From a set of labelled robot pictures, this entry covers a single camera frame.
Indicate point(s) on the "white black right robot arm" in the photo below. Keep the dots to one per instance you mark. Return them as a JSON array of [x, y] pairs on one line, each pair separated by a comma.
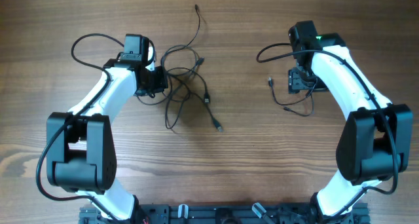
[[375, 142]]

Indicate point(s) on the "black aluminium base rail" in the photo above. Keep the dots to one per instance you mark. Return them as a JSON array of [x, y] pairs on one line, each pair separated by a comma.
[[282, 213]]

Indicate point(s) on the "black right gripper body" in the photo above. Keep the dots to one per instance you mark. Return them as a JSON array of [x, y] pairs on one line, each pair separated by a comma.
[[297, 81]]

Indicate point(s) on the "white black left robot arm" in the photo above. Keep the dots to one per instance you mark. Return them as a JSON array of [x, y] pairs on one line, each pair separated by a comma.
[[80, 156]]

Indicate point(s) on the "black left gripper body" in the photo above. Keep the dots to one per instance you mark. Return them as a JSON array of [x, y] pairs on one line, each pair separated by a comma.
[[154, 81]]

